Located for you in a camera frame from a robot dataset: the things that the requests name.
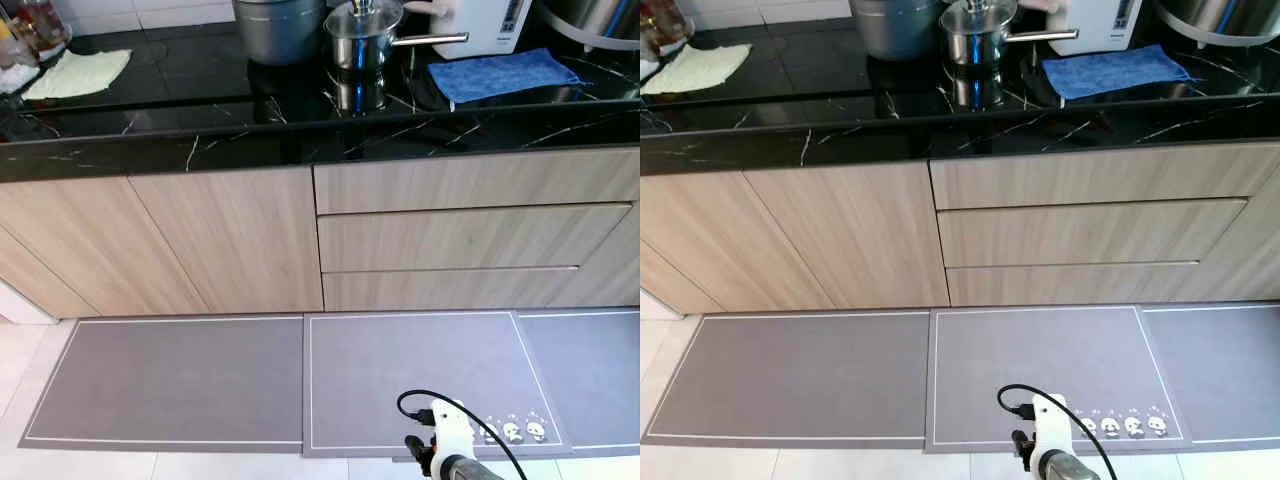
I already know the white electric kitchen appliance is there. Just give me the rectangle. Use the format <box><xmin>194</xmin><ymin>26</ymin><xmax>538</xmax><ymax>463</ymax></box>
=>
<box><xmin>428</xmin><ymin>0</ymin><xmax>535</xmax><ymax>60</ymax></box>
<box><xmin>1040</xmin><ymin>0</ymin><xmax>1144</xmax><ymax>56</ymax></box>

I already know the clear condiment jar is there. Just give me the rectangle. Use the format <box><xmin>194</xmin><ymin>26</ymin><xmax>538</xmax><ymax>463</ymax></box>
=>
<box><xmin>640</xmin><ymin>0</ymin><xmax>691</xmax><ymax>56</ymax></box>
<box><xmin>0</xmin><ymin>0</ymin><xmax>73</xmax><ymax>63</ymax></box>

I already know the plain grey floor mat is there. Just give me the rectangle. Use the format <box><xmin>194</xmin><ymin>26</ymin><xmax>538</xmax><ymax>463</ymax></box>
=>
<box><xmin>1140</xmin><ymin>302</ymin><xmax>1280</xmax><ymax>446</ymax></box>
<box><xmin>515</xmin><ymin>308</ymin><xmax>641</xmax><ymax>453</ymax></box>
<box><xmin>18</xmin><ymin>315</ymin><xmax>307</xmax><ymax>453</ymax></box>
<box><xmin>642</xmin><ymin>312</ymin><xmax>933</xmax><ymax>446</ymax></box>

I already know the light wood cabinet door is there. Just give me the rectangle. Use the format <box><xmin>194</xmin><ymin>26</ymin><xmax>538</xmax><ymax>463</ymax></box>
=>
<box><xmin>640</xmin><ymin>172</ymin><xmax>836</xmax><ymax>313</ymax></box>
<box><xmin>128</xmin><ymin>168</ymin><xmax>325</xmax><ymax>315</ymax></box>
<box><xmin>742</xmin><ymin>160</ymin><xmax>951</xmax><ymax>309</ymax></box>
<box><xmin>0</xmin><ymin>228</ymin><xmax>98</xmax><ymax>321</ymax></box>
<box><xmin>640</xmin><ymin>240</ymin><xmax>723</xmax><ymax>314</ymax></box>
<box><xmin>0</xmin><ymin>176</ymin><xmax>211</xmax><ymax>319</ymax></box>

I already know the blue dish cloth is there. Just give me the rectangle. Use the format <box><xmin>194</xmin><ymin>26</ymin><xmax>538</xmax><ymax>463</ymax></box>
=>
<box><xmin>427</xmin><ymin>48</ymin><xmax>584</xmax><ymax>107</ymax></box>
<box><xmin>1040</xmin><ymin>44</ymin><xmax>1193</xmax><ymax>102</ymax></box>

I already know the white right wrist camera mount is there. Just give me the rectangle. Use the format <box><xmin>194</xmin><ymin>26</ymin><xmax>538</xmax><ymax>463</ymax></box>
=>
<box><xmin>1032</xmin><ymin>393</ymin><xmax>1073</xmax><ymax>471</ymax></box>
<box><xmin>428</xmin><ymin>398</ymin><xmax>477</xmax><ymax>475</ymax></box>

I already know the large grey stockpot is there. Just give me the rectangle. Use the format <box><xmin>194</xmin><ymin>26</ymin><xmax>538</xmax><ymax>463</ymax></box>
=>
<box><xmin>232</xmin><ymin>0</ymin><xmax>329</xmax><ymax>67</ymax></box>
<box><xmin>850</xmin><ymin>0</ymin><xmax>946</xmax><ymax>61</ymax></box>

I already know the grey floor mat panda print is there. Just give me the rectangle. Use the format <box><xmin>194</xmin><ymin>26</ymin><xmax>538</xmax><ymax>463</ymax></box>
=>
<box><xmin>925</xmin><ymin>305</ymin><xmax>1193</xmax><ymax>454</ymax></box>
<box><xmin>302</xmin><ymin>310</ymin><xmax>574</xmax><ymax>460</ymax></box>

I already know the pale yellow dish cloth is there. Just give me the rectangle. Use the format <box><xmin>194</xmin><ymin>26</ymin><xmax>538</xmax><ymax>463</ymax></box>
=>
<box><xmin>640</xmin><ymin>43</ymin><xmax>753</xmax><ymax>97</ymax></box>
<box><xmin>22</xmin><ymin>48</ymin><xmax>133</xmax><ymax>102</ymax></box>

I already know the large steel wok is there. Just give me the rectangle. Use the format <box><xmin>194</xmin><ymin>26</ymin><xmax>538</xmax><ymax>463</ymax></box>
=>
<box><xmin>1150</xmin><ymin>0</ymin><xmax>1280</xmax><ymax>49</ymax></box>
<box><xmin>535</xmin><ymin>0</ymin><xmax>641</xmax><ymax>53</ymax></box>

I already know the small steel saucepan with lid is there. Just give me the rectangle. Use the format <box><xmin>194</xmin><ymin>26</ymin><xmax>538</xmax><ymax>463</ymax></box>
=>
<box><xmin>322</xmin><ymin>0</ymin><xmax>470</xmax><ymax>73</ymax></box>
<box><xmin>938</xmin><ymin>0</ymin><xmax>1081</xmax><ymax>68</ymax></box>

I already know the light wood drawer front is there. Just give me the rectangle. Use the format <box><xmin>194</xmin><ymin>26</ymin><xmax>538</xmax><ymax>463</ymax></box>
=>
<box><xmin>928</xmin><ymin>142</ymin><xmax>1280</xmax><ymax>211</ymax></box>
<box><xmin>944</xmin><ymin>260</ymin><xmax>1280</xmax><ymax>307</ymax></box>
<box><xmin>935</xmin><ymin>197</ymin><xmax>1280</xmax><ymax>269</ymax></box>
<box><xmin>313</xmin><ymin>148</ymin><xmax>641</xmax><ymax>216</ymax></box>
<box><xmin>317</xmin><ymin>203</ymin><xmax>641</xmax><ymax>274</ymax></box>
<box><xmin>322</xmin><ymin>266</ymin><xmax>641</xmax><ymax>313</ymax></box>

